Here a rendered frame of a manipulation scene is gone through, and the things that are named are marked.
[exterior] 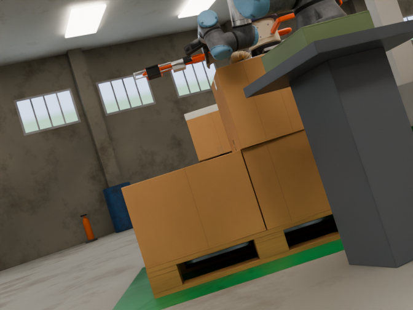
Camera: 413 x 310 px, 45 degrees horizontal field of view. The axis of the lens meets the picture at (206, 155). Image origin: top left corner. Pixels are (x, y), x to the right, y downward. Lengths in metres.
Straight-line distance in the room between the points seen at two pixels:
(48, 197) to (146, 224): 8.37
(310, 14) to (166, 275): 1.33
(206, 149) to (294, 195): 1.75
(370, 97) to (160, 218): 1.14
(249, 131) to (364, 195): 0.81
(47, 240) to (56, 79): 3.36
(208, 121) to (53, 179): 7.01
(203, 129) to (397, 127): 2.45
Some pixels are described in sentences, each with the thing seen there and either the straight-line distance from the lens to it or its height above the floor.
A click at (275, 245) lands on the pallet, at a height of 0.07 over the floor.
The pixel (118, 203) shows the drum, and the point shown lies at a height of 0.54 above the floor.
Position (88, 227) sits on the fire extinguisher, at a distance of 10.04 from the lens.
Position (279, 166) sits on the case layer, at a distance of 2.40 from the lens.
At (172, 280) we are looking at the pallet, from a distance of 2.42.
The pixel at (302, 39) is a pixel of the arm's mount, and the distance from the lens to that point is 1.71.
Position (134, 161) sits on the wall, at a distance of 11.04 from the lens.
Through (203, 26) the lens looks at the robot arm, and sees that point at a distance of 2.26.
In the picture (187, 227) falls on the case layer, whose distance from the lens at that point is 2.38.
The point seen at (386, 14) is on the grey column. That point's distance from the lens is 3.92.
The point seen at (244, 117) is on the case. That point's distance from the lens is 2.38.
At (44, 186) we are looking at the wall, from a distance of 10.72.
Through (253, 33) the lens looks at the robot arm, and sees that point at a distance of 2.30.
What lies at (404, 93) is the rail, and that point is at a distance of 2.42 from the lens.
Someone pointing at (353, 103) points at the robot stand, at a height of 0.55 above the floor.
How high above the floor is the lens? 0.46
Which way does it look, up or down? 3 degrees up
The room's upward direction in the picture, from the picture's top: 18 degrees counter-clockwise
